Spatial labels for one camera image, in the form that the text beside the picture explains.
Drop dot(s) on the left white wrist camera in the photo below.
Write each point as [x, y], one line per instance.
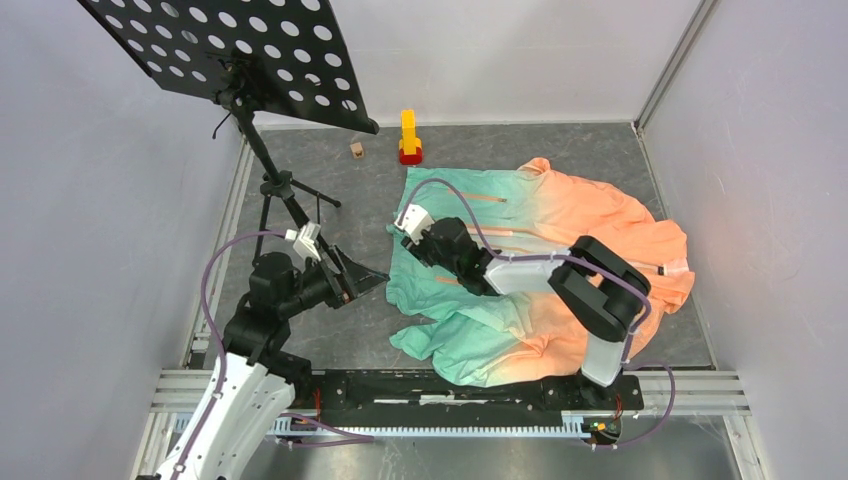
[305, 241]

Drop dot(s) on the white toothed cable duct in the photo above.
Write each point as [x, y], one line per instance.
[567, 428]

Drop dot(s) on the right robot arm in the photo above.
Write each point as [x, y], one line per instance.
[603, 291]

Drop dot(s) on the red cylinder block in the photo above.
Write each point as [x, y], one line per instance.
[410, 158]

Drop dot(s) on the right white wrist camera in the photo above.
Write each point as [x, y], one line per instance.
[413, 221]

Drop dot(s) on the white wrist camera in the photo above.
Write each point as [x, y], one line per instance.
[305, 241]
[413, 221]

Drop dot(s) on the small wooden cube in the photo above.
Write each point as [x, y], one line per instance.
[357, 150]

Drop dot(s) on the green and orange jacket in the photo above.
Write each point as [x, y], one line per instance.
[490, 341]

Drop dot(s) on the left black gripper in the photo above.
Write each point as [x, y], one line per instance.
[352, 280]

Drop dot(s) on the yellow block tower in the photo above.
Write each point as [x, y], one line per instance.
[409, 141]

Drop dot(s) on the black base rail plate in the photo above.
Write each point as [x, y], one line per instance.
[421, 398]

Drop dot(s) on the black perforated music stand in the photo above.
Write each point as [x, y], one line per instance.
[282, 57]

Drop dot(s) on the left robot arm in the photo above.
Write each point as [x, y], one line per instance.
[254, 380]

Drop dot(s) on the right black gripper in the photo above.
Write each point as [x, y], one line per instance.
[418, 250]

